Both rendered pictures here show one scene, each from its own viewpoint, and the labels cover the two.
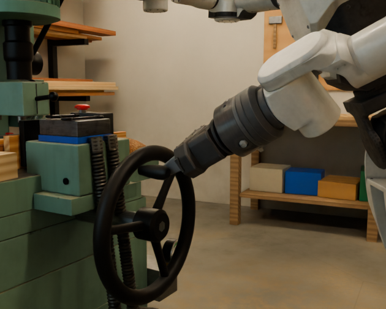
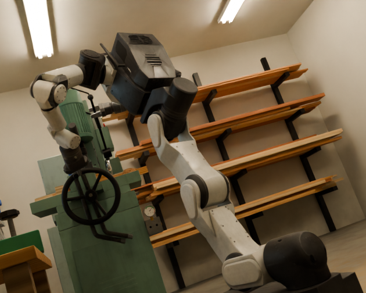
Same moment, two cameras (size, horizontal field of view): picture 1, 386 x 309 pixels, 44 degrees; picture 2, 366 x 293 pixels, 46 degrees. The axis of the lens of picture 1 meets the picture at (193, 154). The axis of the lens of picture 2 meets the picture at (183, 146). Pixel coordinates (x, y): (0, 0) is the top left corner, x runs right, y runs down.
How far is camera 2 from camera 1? 193 cm
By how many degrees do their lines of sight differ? 52
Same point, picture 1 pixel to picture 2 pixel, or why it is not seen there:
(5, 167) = (58, 190)
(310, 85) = (59, 135)
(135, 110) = not seen: outside the picture
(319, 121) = (66, 143)
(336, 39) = not seen: hidden behind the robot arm
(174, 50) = not seen: outside the picture
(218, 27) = not seen: outside the picture
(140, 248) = (136, 213)
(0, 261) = (61, 220)
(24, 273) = (72, 223)
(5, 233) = (61, 210)
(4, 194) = (58, 198)
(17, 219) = not seen: hidden behind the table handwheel
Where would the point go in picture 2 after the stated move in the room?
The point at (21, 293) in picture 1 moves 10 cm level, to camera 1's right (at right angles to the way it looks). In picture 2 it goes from (72, 230) to (79, 225)
